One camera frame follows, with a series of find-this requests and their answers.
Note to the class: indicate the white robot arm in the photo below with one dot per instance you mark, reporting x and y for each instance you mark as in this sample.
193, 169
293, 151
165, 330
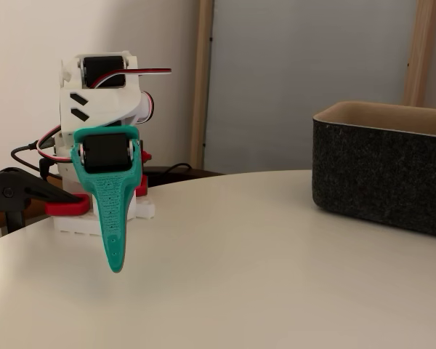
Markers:
101, 105

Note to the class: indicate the black clamp red pad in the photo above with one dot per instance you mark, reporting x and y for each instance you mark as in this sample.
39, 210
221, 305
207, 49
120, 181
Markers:
18, 189

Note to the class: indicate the dark grey felt box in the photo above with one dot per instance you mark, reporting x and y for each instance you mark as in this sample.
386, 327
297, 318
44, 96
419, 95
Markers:
378, 174

